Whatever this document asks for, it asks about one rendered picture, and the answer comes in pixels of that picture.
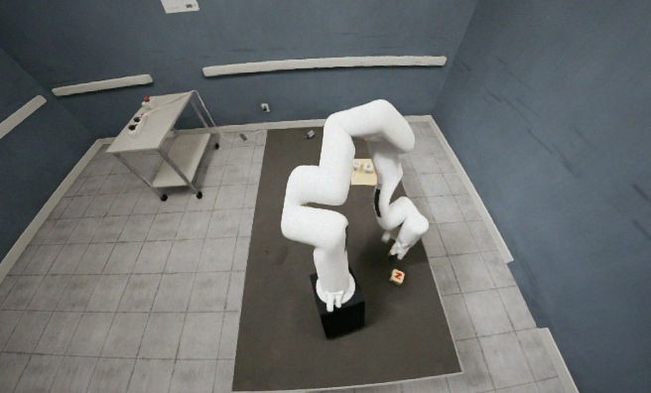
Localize beige mat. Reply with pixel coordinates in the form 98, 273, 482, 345
351, 159, 377, 186

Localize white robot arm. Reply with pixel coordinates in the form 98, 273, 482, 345
282, 100, 429, 312

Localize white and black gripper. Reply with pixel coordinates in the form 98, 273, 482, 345
388, 241, 409, 263

